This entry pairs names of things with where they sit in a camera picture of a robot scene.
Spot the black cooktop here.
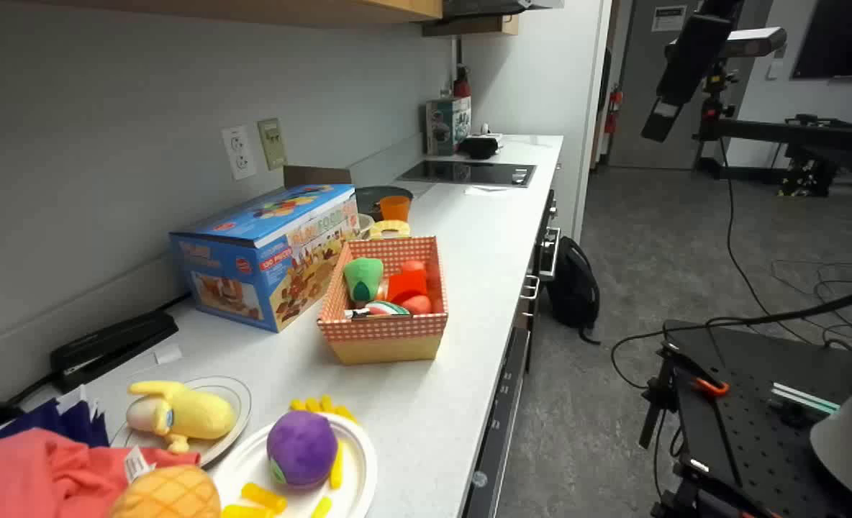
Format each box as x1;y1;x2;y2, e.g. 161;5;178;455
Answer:
394;159;538;191

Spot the black backpack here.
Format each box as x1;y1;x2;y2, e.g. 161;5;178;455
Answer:
548;232;606;349

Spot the orange cup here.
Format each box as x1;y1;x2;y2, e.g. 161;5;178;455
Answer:
377;193;414;224

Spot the pineapple plush toy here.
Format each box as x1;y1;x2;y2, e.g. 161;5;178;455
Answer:
108;464;226;518

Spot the yellow banana plush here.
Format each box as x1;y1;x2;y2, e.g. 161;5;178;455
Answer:
125;379;239;455

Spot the red wall fire extinguisher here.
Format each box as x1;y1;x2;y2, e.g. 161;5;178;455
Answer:
606;88;629;137

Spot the white wall outlet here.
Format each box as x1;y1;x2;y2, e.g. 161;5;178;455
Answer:
220;123;259;182

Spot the beige wall switch plate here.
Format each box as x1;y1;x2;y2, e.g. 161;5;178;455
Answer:
256;116;291;173

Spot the orange clamp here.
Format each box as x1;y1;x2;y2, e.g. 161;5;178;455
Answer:
689;373;735;402

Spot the black pot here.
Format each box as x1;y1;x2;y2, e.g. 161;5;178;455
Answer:
458;133;502;160

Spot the green plush toy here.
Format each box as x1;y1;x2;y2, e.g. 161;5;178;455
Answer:
342;257;390;309

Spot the thick black cable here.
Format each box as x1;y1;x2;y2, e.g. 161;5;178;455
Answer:
607;277;852;392

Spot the purple plush toy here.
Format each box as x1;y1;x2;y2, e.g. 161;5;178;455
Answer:
265;412;341;493

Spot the pink cloth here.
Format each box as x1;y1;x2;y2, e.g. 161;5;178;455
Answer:
0;427;206;518

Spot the dark purple cloth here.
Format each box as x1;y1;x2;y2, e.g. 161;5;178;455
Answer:
0;396;114;452

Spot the blue toy food box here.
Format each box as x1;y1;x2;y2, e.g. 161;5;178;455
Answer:
168;182;364;334

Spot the grey countertop appliance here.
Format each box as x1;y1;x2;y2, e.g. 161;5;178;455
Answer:
422;94;458;159

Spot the orange checkered basket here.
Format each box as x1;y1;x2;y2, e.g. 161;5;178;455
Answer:
317;219;452;365

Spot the black robot table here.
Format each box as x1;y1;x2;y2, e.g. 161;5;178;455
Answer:
640;319;852;518

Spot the black stapler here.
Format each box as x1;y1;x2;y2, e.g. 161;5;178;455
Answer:
49;310;181;395

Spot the black equipment rig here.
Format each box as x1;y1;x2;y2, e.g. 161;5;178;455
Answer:
695;25;852;202

